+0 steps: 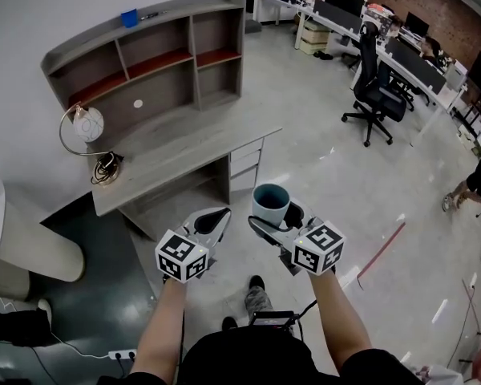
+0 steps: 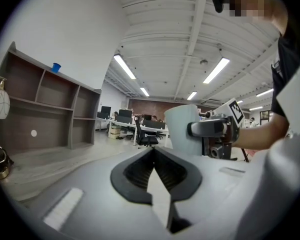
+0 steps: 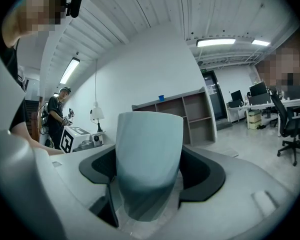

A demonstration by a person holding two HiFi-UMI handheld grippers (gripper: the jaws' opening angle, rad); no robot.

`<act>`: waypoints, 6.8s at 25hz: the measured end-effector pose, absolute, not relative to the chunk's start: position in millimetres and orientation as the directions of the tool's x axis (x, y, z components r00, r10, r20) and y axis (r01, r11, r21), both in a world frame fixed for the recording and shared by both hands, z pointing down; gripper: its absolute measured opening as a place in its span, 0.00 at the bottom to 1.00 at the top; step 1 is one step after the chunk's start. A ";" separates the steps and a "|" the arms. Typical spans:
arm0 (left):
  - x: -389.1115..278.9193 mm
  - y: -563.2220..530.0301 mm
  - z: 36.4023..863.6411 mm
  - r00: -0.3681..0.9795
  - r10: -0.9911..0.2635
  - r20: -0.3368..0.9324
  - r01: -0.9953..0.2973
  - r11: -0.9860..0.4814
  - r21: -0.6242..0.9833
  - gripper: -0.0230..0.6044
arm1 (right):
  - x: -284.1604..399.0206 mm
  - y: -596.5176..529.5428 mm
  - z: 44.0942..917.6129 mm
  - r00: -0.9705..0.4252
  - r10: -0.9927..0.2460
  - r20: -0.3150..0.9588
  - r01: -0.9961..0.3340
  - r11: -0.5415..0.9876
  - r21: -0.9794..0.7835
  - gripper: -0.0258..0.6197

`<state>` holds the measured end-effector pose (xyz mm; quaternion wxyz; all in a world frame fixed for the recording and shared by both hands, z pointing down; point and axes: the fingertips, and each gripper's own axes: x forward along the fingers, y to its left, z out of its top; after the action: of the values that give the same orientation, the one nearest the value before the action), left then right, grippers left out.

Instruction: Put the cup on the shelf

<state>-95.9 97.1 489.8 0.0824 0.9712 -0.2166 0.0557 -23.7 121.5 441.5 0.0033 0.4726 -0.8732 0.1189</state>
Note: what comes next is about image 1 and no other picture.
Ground grey wooden shelf unit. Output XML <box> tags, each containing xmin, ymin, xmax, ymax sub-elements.
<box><xmin>39</xmin><ymin>0</ymin><xmax>246</xmax><ymax>156</ymax></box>

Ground blue plastic cup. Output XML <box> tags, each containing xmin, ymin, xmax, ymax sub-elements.
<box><xmin>120</xmin><ymin>8</ymin><xmax>139</xmax><ymax>29</ymax></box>

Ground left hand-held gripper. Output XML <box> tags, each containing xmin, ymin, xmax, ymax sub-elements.
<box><xmin>155</xmin><ymin>207</ymin><xmax>232</xmax><ymax>285</ymax></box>

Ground person's right forearm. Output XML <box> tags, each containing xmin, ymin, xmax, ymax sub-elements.
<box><xmin>307</xmin><ymin>269</ymin><xmax>374</xmax><ymax>376</ymax></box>

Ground long white office desk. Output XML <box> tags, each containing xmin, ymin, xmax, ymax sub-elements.
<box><xmin>256</xmin><ymin>0</ymin><xmax>481</xmax><ymax>136</ymax></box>

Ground black desk divider panel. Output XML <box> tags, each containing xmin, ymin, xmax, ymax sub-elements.
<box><xmin>313</xmin><ymin>0</ymin><xmax>363</xmax><ymax>35</ymax></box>
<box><xmin>386</xmin><ymin>38</ymin><xmax>447</xmax><ymax>95</ymax></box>

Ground globe lamp with gold arc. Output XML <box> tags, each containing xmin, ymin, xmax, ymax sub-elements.
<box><xmin>59</xmin><ymin>101</ymin><xmax>125</xmax><ymax>187</ymax></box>

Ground black waist-mounted device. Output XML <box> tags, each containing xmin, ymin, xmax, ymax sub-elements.
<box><xmin>248</xmin><ymin>310</ymin><xmax>301</xmax><ymax>330</ymax></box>

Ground beige upholstered chair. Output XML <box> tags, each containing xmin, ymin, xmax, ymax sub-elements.
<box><xmin>0</xmin><ymin>176</ymin><xmax>86</xmax><ymax>302</ymax></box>

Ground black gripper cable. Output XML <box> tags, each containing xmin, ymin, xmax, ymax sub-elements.
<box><xmin>177</xmin><ymin>305</ymin><xmax>187</xmax><ymax>371</ymax></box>
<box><xmin>294</xmin><ymin>298</ymin><xmax>319</xmax><ymax>342</ymax></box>

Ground beige drawer cabinet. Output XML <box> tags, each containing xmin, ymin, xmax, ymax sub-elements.
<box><xmin>299</xmin><ymin>18</ymin><xmax>332</xmax><ymax>55</ymax></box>

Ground black office chair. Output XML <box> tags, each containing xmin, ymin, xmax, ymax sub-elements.
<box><xmin>341</xmin><ymin>21</ymin><xmax>409</xmax><ymax>148</ymax></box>

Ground person's left forearm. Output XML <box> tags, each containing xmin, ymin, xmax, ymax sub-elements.
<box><xmin>135</xmin><ymin>277</ymin><xmax>189</xmax><ymax>376</ymax></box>

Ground white power strip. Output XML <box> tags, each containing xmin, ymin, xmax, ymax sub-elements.
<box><xmin>107</xmin><ymin>349</ymin><xmax>139</xmax><ymax>362</ymax></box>

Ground person's black shirt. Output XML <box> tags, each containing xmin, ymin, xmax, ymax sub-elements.
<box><xmin>99</xmin><ymin>329</ymin><xmax>426</xmax><ymax>385</ymax></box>

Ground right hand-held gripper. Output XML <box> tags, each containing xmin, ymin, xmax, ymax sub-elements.
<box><xmin>247</xmin><ymin>201</ymin><xmax>347</xmax><ymax>276</ymax></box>

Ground teal ceramic mug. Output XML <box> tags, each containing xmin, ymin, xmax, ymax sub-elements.
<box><xmin>251</xmin><ymin>183</ymin><xmax>292</xmax><ymax>228</ymax></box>

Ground person's camouflage trouser leg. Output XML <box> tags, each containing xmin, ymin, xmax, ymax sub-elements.
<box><xmin>244</xmin><ymin>286</ymin><xmax>274</xmax><ymax>321</ymax></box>

